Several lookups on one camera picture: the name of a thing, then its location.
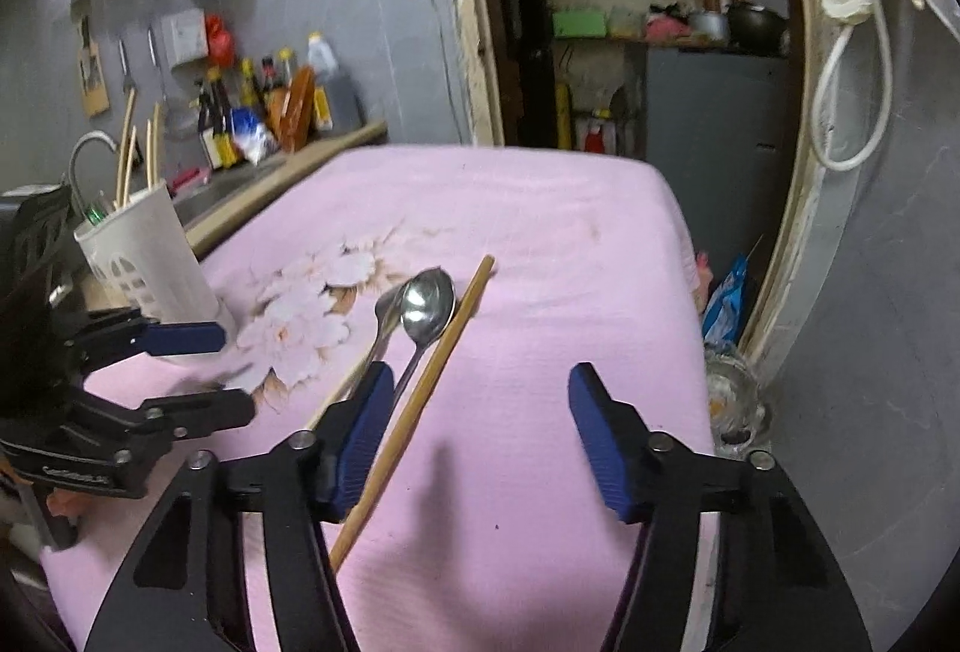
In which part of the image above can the red plastic bag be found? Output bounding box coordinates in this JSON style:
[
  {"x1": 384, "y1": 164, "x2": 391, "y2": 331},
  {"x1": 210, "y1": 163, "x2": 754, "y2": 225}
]
[{"x1": 204, "y1": 14, "x2": 233, "y2": 68}]

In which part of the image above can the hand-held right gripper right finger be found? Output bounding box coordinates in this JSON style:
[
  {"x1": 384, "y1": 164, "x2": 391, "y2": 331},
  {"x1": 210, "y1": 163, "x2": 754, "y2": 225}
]
[{"x1": 568, "y1": 362, "x2": 871, "y2": 652}]

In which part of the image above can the hanging metal strainer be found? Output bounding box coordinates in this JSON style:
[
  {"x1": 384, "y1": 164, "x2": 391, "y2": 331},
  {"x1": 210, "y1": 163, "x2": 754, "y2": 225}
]
[{"x1": 146, "y1": 26, "x2": 196, "y2": 139}]

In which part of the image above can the orange packet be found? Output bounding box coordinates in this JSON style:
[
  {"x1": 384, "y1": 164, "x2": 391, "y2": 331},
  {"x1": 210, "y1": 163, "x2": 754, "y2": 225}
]
[{"x1": 268, "y1": 65, "x2": 316, "y2": 154}]

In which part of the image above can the grey cabinet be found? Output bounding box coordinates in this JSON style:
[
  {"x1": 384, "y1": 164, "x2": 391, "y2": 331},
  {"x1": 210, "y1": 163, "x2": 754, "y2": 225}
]
[{"x1": 641, "y1": 43, "x2": 796, "y2": 263}]

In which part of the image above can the metal faucet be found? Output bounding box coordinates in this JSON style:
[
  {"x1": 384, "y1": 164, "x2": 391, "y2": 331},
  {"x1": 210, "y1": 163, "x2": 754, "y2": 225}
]
[{"x1": 67, "y1": 131, "x2": 121, "y2": 211}]

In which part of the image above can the green box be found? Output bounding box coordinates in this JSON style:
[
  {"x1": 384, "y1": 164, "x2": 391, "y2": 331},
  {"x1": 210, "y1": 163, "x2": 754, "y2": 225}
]
[{"x1": 553, "y1": 7, "x2": 607, "y2": 40}]

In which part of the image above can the large metal spoon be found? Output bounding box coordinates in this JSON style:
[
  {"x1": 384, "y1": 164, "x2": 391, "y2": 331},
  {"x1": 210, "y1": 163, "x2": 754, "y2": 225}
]
[{"x1": 388, "y1": 267, "x2": 457, "y2": 409}]

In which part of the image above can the blue label sauce bottle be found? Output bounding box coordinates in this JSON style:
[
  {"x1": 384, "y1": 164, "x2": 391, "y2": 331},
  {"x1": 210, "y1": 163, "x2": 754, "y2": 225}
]
[{"x1": 234, "y1": 59, "x2": 280, "y2": 166}]

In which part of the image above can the beige kitchen counter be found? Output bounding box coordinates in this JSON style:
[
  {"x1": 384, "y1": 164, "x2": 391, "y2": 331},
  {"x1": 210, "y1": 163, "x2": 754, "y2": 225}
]
[{"x1": 180, "y1": 121, "x2": 389, "y2": 259}]

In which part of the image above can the blue plastic packet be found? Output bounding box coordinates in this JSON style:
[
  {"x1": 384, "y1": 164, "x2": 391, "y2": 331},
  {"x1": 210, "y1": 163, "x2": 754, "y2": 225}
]
[{"x1": 703, "y1": 253, "x2": 751, "y2": 344}]

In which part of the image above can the pink floral tablecloth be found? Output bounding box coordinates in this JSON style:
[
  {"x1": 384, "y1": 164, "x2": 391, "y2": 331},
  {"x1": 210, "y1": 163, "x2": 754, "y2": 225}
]
[{"x1": 37, "y1": 143, "x2": 717, "y2": 652}]

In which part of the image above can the metal sink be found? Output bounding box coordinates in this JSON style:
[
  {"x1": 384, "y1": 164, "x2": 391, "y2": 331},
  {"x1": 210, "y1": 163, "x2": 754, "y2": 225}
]
[{"x1": 172, "y1": 161, "x2": 263, "y2": 226}]

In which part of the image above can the white plastic utensil holder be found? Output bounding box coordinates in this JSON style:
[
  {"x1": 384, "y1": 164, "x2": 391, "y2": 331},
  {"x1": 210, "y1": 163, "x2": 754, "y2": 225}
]
[{"x1": 73, "y1": 178, "x2": 237, "y2": 368}]

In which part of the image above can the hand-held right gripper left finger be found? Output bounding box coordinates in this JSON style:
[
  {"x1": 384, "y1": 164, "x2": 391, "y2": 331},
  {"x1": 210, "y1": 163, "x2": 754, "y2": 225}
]
[{"x1": 82, "y1": 361, "x2": 396, "y2": 652}]

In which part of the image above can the worn door frame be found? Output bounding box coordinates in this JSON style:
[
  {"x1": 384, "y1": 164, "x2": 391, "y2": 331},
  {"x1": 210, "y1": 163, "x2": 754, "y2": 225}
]
[{"x1": 431, "y1": 0, "x2": 863, "y2": 398}]

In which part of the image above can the small metal spoon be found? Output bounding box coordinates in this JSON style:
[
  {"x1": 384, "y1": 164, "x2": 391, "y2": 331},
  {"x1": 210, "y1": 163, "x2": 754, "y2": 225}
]
[{"x1": 349, "y1": 281, "x2": 410, "y2": 390}]

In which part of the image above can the white hanging cable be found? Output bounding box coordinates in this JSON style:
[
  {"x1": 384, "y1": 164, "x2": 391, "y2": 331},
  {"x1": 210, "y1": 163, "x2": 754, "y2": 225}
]
[{"x1": 416, "y1": 0, "x2": 462, "y2": 143}]

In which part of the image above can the glass jar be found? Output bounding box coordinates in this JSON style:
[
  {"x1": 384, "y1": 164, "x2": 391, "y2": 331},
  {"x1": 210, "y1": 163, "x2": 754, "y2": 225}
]
[{"x1": 705, "y1": 352, "x2": 767, "y2": 462}]

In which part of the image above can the metal pot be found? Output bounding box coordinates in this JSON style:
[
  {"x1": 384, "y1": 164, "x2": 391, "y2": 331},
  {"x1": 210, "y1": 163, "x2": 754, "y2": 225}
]
[{"x1": 686, "y1": 8, "x2": 730, "y2": 44}]

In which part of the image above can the white wall box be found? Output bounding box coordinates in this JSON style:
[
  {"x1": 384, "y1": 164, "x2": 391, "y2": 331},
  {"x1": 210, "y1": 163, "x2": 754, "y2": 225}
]
[{"x1": 161, "y1": 8, "x2": 209, "y2": 70}]

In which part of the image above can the white hose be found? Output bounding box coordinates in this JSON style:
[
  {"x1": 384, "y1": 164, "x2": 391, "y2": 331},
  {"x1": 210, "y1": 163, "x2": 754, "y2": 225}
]
[{"x1": 808, "y1": 0, "x2": 893, "y2": 173}]

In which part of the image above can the wooden knife rack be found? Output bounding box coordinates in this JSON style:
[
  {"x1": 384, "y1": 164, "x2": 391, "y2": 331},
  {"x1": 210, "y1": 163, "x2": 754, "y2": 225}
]
[{"x1": 75, "y1": 0, "x2": 112, "y2": 119}]

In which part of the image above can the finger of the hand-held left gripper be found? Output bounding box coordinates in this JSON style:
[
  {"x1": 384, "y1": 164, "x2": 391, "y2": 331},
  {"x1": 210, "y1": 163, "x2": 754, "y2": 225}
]
[
  {"x1": 79, "y1": 388, "x2": 257, "y2": 454},
  {"x1": 71, "y1": 311, "x2": 227, "y2": 372}
]

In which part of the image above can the black pot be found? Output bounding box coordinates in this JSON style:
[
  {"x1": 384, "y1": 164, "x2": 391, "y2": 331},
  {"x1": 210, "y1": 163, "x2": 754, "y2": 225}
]
[{"x1": 726, "y1": 0, "x2": 790, "y2": 53}]

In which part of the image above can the dark wooden door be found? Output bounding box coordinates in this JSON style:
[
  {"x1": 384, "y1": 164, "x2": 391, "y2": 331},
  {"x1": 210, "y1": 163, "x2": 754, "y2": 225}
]
[{"x1": 480, "y1": 0, "x2": 556, "y2": 147}]

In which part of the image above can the pink cloth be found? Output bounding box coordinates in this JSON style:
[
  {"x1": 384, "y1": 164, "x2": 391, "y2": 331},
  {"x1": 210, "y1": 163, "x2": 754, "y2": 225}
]
[{"x1": 645, "y1": 14, "x2": 691, "y2": 44}]

